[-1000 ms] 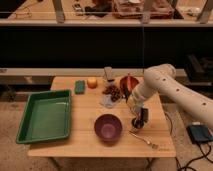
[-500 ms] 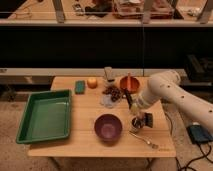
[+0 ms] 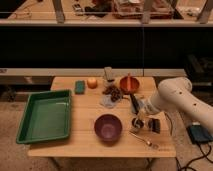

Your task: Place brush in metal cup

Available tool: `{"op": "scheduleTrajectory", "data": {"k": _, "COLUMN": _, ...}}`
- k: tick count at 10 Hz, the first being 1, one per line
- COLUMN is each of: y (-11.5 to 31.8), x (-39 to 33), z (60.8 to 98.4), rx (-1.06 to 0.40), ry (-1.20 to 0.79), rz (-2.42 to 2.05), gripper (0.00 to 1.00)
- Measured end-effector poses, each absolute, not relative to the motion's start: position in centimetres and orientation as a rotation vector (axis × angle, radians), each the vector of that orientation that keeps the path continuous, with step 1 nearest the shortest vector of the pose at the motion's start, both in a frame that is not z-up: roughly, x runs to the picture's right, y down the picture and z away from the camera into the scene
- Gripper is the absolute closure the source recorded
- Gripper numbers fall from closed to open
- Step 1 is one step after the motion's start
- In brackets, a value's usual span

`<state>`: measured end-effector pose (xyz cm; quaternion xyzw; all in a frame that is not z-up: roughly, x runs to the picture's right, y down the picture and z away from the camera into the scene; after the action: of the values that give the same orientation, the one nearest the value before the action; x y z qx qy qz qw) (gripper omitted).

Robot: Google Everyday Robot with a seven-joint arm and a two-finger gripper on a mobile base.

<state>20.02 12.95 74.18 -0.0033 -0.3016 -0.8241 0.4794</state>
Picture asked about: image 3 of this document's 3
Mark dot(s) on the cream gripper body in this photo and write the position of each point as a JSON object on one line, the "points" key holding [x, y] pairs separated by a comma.
{"points": [[145, 108]]}

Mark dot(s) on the purple bowl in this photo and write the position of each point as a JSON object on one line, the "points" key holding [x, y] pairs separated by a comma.
{"points": [[108, 128]]}

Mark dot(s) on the green plastic tray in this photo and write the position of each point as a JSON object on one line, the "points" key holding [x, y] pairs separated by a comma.
{"points": [[46, 117]]}

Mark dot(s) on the orange bowl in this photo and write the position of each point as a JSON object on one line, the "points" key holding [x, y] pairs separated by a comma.
{"points": [[129, 84]]}

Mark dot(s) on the black box on floor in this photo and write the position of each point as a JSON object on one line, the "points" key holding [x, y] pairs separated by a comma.
{"points": [[198, 134]]}

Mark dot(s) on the black handled brush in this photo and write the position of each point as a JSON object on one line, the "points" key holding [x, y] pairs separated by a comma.
{"points": [[151, 124]]}

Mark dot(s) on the metal spoon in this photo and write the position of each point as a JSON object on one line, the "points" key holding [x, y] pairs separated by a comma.
{"points": [[147, 142]]}

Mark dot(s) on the orange fruit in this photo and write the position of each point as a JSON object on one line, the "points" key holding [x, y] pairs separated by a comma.
{"points": [[92, 82]]}

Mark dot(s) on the blue grey cloth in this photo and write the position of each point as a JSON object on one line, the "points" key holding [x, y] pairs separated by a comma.
{"points": [[107, 102]]}

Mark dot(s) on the wooden table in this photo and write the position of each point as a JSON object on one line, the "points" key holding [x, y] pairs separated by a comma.
{"points": [[84, 144]]}

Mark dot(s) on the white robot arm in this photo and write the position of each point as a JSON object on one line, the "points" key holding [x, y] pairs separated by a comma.
{"points": [[177, 92]]}

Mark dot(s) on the brown grape bunch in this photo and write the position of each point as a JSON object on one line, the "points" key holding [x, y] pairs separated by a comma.
{"points": [[114, 93]]}

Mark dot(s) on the green sponge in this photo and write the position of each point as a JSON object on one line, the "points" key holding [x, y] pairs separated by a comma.
{"points": [[80, 87]]}

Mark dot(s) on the small metal cup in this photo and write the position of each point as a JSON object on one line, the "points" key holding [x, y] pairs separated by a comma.
{"points": [[137, 125]]}

